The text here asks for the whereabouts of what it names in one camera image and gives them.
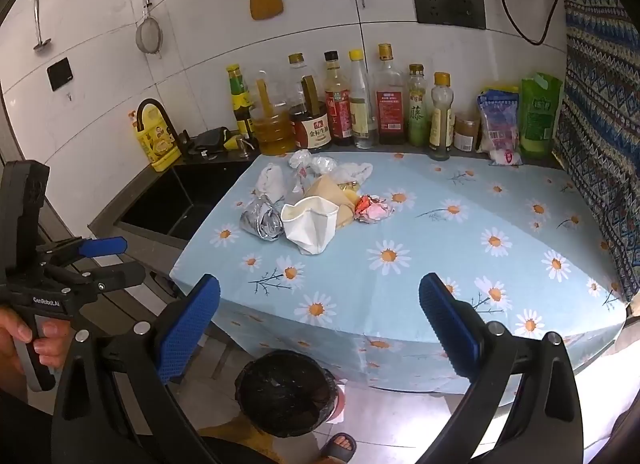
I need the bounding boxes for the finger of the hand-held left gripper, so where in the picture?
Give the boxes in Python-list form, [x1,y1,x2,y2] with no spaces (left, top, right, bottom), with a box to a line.
[47,262,147,293]
[50,237,129,268]

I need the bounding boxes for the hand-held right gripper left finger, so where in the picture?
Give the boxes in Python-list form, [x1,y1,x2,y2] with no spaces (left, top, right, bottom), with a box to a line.
[52,273,222,464]

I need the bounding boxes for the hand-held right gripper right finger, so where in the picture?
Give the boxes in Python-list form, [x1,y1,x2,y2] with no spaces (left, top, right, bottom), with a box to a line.
[418,272,586,464]

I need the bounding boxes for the bin with black liner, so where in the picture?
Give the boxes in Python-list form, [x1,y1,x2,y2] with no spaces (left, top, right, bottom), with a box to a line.
[235,350,347,446]

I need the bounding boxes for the silver foil wrapper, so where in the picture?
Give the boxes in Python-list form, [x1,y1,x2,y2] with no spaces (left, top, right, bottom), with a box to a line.
[240,195,286,243]

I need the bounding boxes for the red and white wrapper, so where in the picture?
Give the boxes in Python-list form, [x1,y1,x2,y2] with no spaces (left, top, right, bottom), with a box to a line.
[353,194,396,224]

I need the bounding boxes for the white paper cup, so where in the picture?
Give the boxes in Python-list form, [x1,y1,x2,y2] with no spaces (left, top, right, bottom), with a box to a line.
[280,196,341,256]

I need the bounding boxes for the white tissue wad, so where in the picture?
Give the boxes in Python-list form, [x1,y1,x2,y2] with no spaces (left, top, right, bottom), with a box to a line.
[255,164,289,203]

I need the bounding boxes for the white plastic bag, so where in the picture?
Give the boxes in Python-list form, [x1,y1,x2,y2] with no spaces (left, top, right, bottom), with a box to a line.
[330,161,375,186]

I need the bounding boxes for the brown paper bag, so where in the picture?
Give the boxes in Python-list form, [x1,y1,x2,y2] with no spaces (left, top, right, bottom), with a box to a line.
[302,174,362,230]

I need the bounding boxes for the clear plastic wrapper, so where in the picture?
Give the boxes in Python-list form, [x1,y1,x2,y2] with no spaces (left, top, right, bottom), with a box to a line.
[310,156,342,179]

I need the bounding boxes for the clear wrapper with red label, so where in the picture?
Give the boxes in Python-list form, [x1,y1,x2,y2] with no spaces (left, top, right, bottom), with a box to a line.
[288,149,321,195]

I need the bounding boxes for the person's left hand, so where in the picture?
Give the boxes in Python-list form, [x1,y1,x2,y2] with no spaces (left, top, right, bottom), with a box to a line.
[0,308,77,391]

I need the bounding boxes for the blue daisy tablecloth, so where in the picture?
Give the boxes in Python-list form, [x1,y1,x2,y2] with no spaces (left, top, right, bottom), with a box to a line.
[169,151,629,406]

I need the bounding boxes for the black sink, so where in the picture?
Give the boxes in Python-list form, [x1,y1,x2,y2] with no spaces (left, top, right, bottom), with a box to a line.
[119,160,257,243]

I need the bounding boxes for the yellow dish soap bottle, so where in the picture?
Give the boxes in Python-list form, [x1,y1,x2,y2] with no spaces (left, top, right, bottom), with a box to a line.
[134,109,183,173]

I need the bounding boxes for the person's yellow fuzzy pants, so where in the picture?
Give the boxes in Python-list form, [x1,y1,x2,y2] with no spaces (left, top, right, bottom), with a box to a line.
[197,425,282,464]

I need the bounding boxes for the black faucet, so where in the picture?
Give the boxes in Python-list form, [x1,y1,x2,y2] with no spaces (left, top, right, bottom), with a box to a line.
[135,97,195,161]

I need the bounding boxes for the black bag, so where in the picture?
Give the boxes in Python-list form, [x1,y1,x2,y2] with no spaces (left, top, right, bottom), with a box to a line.
[192,127,232,158]

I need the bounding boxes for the person's foot in slipper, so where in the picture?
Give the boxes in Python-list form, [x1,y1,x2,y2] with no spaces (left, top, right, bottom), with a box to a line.
[317,432,359,463]

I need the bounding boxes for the metal ladle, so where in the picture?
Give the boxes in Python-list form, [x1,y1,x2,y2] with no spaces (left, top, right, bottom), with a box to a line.
[32,0,52,53]

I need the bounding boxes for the small brown jar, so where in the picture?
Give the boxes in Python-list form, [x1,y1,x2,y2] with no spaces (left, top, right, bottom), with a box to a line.
[453,111,481,153]

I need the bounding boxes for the white and pink bag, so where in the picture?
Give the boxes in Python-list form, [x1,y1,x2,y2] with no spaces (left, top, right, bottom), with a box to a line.
[476,94,522,166]

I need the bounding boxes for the slim bottle with yellow cap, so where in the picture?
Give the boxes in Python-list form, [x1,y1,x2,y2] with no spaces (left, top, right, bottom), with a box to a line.
[428,72,457,161]

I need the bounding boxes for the dark bottle with green label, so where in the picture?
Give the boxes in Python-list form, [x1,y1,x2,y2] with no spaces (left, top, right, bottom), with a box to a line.
[226,64,256,141]

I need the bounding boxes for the clear jug of yellow oil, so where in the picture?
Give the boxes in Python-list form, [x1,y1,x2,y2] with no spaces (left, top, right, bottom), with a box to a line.
[250,71,297,156]

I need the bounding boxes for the metal strainer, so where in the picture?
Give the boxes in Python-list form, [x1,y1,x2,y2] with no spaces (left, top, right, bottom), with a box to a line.
[134,0,164,57]

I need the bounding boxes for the dark bottle with red label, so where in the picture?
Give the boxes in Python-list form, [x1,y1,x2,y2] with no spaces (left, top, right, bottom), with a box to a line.
[376,43,407,146]

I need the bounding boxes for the green pouch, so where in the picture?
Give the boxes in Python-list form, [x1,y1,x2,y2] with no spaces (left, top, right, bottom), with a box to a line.
[519,72,564,158]

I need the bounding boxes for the clear bottle with yellow cap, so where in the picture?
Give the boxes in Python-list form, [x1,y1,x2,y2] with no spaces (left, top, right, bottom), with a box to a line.
[348,49,377,150]

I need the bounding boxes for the dark sauce jug red label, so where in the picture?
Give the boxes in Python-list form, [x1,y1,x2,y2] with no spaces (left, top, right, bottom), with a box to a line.
[288,76,334,153]

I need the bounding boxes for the blue and yellow bag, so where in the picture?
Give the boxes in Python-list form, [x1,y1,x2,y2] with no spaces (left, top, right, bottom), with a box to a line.
[479,85,521,106]

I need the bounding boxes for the brown bottle with black cap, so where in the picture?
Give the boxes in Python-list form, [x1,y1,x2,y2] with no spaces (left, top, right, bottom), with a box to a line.
[322,50,356,147]

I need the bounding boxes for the patterned blue curtain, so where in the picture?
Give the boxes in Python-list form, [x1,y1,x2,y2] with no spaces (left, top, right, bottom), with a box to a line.
[551,0,640,306]

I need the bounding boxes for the clear bottle with gold cap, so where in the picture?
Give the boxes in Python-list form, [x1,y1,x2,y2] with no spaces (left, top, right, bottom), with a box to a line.
[287,52,309,110]

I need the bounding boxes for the black socket panel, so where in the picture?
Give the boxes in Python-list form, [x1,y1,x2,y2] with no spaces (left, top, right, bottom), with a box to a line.
[412,0,487,31]

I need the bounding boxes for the black cabinet handle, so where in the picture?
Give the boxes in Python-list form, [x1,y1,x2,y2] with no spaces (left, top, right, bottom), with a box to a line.
[146,268,176,297]

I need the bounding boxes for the small black wall switch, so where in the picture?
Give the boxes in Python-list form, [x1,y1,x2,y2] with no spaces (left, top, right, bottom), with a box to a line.
[46,57,75,92]

